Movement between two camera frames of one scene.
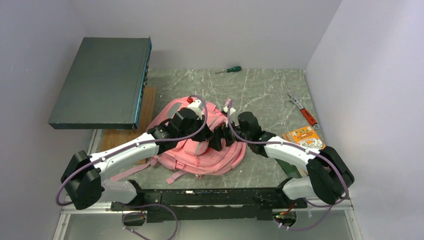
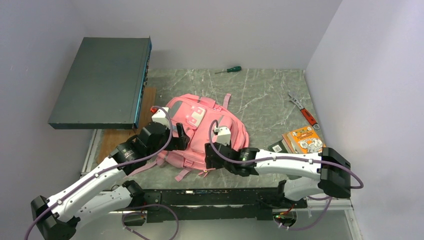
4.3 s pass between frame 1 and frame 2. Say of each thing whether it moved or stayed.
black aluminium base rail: stayed
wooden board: stayed
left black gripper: moved
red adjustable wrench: stayed
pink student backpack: moved
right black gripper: moved
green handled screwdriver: stayed
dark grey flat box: stayed
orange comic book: stayed
